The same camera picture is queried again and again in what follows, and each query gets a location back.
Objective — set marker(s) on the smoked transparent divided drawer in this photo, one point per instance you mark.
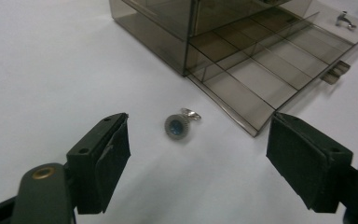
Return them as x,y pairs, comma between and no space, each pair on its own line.
267,68

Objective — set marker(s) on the smoked transparent acrylic drawer box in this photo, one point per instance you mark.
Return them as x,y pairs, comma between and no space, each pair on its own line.
167,28

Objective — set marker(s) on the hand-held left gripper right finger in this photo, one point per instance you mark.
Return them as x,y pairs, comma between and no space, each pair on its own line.
304,161

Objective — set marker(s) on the plain silver cufflink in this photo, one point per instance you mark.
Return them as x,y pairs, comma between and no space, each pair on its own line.
344,20

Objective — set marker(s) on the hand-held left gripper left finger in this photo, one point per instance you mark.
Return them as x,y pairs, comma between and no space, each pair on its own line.
98,168

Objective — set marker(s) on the silver cufflink with blue stone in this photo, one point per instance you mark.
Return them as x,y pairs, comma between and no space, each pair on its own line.
178,124

